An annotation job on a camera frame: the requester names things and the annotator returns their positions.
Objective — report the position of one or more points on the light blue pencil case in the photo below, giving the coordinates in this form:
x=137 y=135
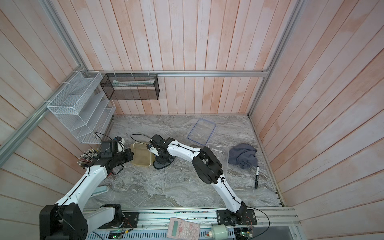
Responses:
x=100 y=190

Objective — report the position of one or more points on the black mesh basket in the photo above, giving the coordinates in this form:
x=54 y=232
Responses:
x=131 y=87

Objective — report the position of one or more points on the grey cloth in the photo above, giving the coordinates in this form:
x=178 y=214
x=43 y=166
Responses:
x=244 y=156

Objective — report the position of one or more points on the red pencil cup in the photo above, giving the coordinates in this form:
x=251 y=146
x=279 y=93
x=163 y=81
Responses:
x=87 y=157

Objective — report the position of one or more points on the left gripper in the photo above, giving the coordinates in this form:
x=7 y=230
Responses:
x=129 y=154

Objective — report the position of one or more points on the clear lunch box blue rim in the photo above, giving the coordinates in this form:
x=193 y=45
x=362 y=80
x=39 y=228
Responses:
x=222 y=154

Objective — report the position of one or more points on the white wire mesh shelf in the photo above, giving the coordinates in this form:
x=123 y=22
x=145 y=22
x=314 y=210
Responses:
x=85 y=111

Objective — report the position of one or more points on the blue cloth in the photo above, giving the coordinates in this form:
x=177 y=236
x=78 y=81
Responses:
x=163 y=162

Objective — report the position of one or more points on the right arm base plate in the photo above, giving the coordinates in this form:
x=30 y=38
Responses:
x=227 y=218

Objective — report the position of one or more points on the pink calculator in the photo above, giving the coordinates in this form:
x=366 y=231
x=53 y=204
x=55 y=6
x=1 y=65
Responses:
x=183 y=230

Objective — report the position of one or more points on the pale green tape roll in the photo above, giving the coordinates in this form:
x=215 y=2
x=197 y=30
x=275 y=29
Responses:
x=218 y=232

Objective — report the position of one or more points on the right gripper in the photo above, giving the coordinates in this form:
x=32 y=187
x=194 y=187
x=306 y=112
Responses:
x=161 y=161

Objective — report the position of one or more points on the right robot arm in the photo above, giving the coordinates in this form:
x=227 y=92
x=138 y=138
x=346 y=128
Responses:
x=208 y=168

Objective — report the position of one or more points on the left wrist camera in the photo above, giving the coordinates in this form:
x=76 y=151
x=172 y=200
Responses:
x=120 y=143

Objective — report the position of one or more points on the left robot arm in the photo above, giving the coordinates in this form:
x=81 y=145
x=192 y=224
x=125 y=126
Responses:
x=65 y=219

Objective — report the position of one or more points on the black white marker pen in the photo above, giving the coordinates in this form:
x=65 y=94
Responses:
x=257 y=175

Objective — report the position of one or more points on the yellow lunch box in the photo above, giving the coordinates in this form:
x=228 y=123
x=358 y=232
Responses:
x=142 y=156

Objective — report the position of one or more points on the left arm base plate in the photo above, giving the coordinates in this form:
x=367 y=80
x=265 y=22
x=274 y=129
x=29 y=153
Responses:
x=129 y=219

